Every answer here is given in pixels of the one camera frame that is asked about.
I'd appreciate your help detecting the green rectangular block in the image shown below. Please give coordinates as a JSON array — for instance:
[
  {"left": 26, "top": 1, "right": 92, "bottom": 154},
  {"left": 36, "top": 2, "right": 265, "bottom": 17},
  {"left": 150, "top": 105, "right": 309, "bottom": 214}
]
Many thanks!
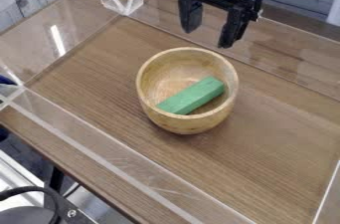
[{"left": 157, "top": 77, "right": 224, "bottom": 115}]

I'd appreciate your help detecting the brown wooden bowl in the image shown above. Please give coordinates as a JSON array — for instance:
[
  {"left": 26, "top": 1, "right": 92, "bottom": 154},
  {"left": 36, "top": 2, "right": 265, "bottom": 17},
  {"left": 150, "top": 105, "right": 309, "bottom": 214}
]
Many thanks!
[{"left": 136, "top": 47, "right": 238, "bottom": 134}]

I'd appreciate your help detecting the black table leg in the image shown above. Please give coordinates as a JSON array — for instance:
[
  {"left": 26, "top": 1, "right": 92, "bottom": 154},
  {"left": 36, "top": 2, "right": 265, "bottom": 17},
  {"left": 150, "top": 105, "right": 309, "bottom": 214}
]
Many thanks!
[{"left": 49, "top": 167, "right": 65, "bottom": 192}]

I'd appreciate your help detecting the clear acrylic tray wall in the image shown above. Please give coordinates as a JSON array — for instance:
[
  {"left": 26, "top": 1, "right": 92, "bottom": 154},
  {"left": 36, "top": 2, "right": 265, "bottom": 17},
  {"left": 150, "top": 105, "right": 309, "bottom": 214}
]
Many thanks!
[{"left": 0, "top": 0, "right": 340, "bottom": 224}]

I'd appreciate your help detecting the black metal bracket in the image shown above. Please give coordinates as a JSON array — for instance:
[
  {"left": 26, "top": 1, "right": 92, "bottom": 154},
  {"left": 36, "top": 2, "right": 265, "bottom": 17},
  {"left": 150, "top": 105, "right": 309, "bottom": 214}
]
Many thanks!
[{"left": 44, "top": 188, "right": 98, "bottom": 224}]

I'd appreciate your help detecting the black cable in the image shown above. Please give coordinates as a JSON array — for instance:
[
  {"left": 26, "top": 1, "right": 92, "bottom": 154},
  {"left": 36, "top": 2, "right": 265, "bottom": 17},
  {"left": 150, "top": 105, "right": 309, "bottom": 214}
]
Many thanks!
[{"left": 0, "top": 185, "right": 62, "bottom": 224}]

